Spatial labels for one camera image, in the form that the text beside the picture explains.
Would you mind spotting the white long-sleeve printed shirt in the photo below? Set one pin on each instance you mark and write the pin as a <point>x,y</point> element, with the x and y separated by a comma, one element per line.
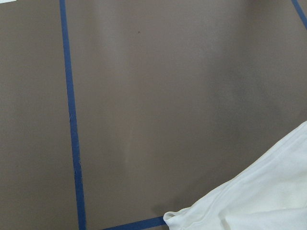
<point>270,194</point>

